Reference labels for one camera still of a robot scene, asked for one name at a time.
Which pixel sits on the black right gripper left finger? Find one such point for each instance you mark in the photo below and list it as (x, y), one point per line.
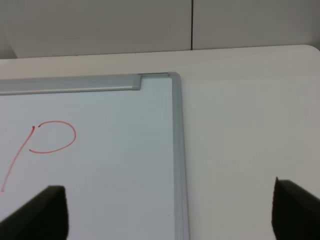
(44, 217)

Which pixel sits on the white aluminium-framed whiteboard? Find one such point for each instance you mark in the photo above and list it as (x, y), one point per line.
(114, 142)

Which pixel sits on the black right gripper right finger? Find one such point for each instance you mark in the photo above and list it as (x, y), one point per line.
(295, 212)

